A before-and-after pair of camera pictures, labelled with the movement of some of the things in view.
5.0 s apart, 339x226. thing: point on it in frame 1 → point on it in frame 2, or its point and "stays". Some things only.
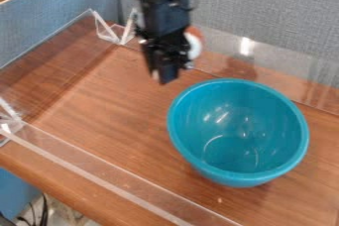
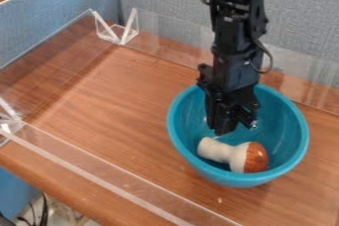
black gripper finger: [169, 59] → [247, 114]
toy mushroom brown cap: [198, 35] → [255, 158]
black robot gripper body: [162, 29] → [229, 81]
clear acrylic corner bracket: [118, 34] stays
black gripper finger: [155, 56] → [223, 112]
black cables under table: [45, 216] stays
